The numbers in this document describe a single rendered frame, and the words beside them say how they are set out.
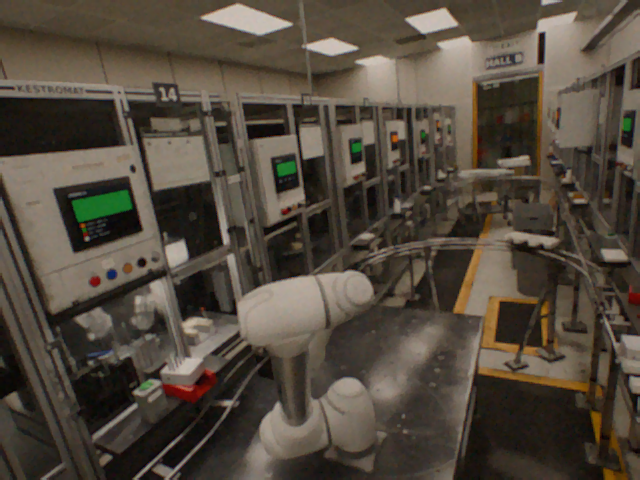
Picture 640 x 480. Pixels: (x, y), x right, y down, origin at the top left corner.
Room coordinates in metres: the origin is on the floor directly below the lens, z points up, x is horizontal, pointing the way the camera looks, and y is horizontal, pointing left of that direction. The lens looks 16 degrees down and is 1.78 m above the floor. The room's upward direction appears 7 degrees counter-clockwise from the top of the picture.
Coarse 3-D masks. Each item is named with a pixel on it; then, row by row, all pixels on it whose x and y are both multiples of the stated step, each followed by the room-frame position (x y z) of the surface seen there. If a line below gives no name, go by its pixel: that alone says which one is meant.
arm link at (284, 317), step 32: (288, 288) 0.78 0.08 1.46; (320, 288) 0.78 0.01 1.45; (256, 320) 0.73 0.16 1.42; (288, 320) 0.73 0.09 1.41; (320, 320) 0.75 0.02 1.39; (288, 352) 0.77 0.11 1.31; (288, 384) 0.85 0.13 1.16; (288, 416) 0.93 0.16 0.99; (320, 416) 1.01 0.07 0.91; (288, 448) 0.95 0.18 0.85; (320, 448) 0.99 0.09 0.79
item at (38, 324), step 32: (0, 96) 1.09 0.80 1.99; (32, 96) 1.15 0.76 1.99; (64, 96) 1.23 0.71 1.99; (96, 96) 1.32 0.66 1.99; (160, 96) 1.54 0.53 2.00; (224, 96) 1.86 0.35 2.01; (0, 224) 1.00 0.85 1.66; (32, 288) 1.01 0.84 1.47; (224, 288) 1.88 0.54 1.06; (32, 320) 0.99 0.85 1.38; (64, 384) 1.01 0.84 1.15; (64, 416) 0.98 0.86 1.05; (192, 416) 1.49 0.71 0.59; (160, 448) 1.36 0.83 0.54
